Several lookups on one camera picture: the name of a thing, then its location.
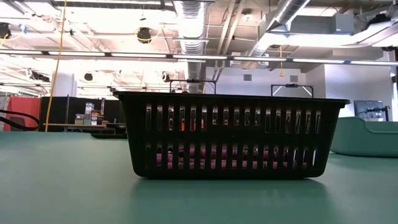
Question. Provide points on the black plastic basket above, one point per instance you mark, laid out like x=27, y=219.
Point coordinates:
x=230, y=140

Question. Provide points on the purple crayon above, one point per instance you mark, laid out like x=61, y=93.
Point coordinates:
x=224, y=157
x=169, y=158

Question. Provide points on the white ceiling light strip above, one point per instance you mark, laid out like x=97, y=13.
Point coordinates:
x=199, y=57

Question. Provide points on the stacked small boxes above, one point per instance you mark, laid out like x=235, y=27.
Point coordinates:
x=90, y=115

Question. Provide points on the wooden shelf board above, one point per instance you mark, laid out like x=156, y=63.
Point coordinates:
x=74, y=125

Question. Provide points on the black partition panel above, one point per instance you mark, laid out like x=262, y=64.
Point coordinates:
x=59, y=109

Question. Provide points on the green table mat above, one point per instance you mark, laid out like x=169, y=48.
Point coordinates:
x=62, y=186

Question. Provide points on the teal plastic bin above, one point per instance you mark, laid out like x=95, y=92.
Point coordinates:
x=363, y=140

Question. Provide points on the black computer monitor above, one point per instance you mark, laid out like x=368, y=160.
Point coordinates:
x=368, y=109

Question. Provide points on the red partition panel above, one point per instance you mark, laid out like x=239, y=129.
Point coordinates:
x=25, y=105

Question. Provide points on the silver ventilation duct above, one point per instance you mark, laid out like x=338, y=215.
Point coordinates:
x=280, y=18
x=192, y=31

